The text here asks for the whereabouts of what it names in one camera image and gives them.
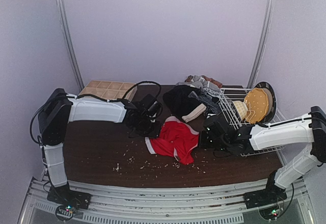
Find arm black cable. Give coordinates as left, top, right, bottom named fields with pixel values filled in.
left=262, top=111, right=326, bottom=219
left=29, top=80, right=162, bottom=146

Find grey lettered underwear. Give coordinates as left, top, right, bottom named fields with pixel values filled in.
left=176, top=77, right=222, bottom=99

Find white wire dish rack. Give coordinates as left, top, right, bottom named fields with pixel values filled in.
left=218, top=82, right=285, bottom=157

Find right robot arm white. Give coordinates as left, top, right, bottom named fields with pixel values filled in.
left=198, top=106, right=325, bottom=192

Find left metal frame post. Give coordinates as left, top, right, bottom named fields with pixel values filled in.
left=56, top=0, right=85, bottom=91

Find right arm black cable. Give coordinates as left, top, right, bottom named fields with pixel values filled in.
left=262, top=111, right=326, bottom=219

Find striped dark underwear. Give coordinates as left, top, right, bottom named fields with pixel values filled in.
left=188, top=91, right=222, bottom=116

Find red underwear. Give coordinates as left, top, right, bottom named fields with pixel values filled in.
left=145, top=116, right=199, bottom=165

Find tan beige underwear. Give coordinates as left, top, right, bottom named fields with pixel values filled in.
left=185, top=75, right=223, bottom=88

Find wooden compartment tray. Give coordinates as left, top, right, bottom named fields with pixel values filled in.
left=80, top=80, right=134, bottom=100

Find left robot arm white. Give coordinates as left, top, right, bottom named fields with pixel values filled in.
left=32, top=88, right=163, bottom=189

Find metal frame post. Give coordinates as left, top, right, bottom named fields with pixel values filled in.
left=56, top=0, right=85, bottom=91
left=247, top=0, right=275, bottom=88

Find black underwear white waistband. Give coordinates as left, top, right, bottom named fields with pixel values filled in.
left=162, top=85, right=207, bottom=123

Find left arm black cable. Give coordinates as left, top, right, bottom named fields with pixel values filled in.
left=29, top=80, right=162, bottom=146

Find cream checkered bowl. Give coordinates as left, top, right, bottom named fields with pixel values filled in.
left=232, top=100, right=255, bottom=121

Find dark round plate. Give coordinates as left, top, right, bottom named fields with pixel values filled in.
left=255, top=81, right=277, bottom=123

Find yellow dotted plate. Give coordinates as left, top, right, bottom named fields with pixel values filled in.
left=244, top=88, right=268, bottom=124

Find right metal frame post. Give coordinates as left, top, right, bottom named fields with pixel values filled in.
left=247, top=0, right=275, bottom=88

